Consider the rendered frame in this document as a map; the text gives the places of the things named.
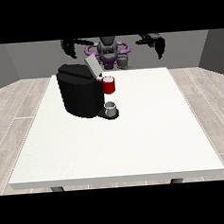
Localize red pod holder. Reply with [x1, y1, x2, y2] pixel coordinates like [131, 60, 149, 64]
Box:
[100, 75, 117, 95]

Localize black coffee machine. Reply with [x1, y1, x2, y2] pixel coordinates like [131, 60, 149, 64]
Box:
[55, 60, 120, 123]

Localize pale grey machine lid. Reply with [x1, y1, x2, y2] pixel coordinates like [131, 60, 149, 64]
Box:
[83, 53, 103, 78]

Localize small grey coffee pod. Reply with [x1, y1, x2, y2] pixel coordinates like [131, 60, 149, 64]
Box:
[115, 54, 129, 70]

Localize small grey cup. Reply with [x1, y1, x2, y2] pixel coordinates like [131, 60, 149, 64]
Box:
[103, 100, 119, 118]

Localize grey robot trunk purple rings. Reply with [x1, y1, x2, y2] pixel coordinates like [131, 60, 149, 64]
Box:
[83, 35, 133, 72]

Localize dark table leg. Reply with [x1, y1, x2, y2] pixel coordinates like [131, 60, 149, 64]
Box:
[50, 185, 65, 193]
[169, 177, 185, 184]

